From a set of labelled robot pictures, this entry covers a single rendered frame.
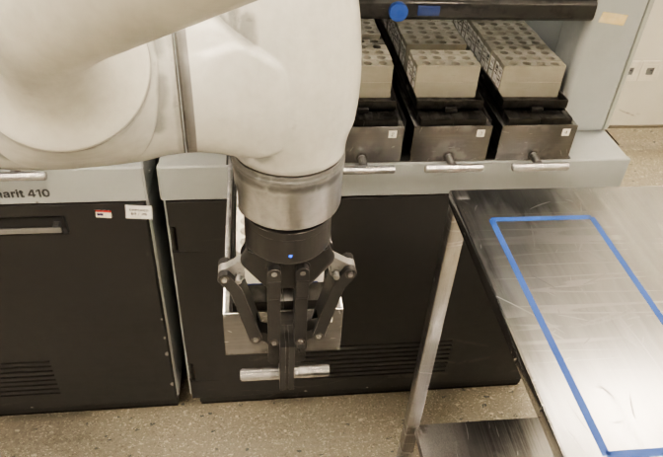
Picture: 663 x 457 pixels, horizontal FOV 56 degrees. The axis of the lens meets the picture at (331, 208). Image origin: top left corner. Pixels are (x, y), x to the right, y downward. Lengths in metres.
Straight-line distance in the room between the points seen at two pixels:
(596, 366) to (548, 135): 0.53
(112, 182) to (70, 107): 0.74
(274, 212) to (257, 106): 0.10
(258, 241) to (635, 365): 0.42
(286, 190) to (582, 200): 0.56
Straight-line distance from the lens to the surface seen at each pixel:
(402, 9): 1.03
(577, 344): 0.73
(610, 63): 1.24
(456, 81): 1.13
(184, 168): 1.07
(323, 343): 0.76
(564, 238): 0.86
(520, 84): 1.17
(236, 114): 0.42
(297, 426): 1.59
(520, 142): 1.14
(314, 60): 0.41
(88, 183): 1.12
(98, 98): 0.37
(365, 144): 1.06
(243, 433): 1.58
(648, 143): 2.95
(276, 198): 0.48
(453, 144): 1.10
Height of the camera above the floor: 1.33
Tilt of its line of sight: 38 degrees down
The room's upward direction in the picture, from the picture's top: 4 degrees clockwise
